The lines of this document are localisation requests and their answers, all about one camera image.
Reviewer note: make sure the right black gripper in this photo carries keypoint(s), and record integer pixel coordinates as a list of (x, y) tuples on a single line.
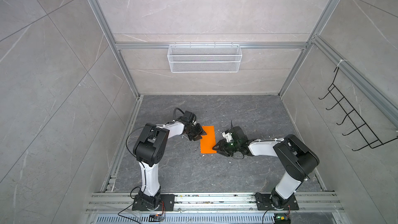
[(222, 148)]

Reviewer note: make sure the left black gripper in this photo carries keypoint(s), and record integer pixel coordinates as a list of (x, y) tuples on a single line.
[(202, 131)]

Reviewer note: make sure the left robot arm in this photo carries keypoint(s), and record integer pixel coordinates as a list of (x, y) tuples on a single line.
[(149, 150)]

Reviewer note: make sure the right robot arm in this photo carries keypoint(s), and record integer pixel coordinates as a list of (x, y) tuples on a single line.
[(297, 159)]

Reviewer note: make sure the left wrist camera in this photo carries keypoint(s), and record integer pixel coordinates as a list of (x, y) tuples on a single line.
[(187, 118)]

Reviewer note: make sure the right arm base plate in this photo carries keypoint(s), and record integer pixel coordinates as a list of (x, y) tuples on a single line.
[(275, 202)]

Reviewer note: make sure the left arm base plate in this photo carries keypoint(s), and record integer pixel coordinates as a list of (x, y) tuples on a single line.
[(156, 203)]

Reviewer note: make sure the white wire mesh basket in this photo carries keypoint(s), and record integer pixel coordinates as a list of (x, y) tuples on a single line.
[(204, 58)]

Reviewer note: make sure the aluminium mounting rail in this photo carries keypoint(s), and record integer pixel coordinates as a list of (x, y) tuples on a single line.
[(217, 202)]

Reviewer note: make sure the white vented cable duct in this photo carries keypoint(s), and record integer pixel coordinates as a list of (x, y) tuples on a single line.
[(204, 218)]

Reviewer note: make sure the black wire hook rack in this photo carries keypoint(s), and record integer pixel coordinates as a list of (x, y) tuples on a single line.
[(352, 115)]

